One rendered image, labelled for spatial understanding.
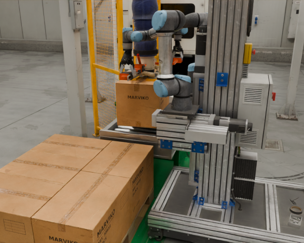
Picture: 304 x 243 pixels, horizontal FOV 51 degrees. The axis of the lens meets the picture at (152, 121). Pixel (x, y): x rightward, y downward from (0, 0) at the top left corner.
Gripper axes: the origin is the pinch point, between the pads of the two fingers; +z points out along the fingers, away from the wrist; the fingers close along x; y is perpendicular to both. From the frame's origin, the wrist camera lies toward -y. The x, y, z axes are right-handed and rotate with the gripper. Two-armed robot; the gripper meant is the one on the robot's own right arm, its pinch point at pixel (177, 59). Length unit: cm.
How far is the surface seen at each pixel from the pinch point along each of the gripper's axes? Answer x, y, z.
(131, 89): -31, 60, 17
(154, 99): -11, 60, 25
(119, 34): -65, -16, -23
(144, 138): -19, 64, 61
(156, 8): -15, 32, -49
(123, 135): -40, 63, 61
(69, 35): -123, -14, -21
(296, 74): 154, -208, 53
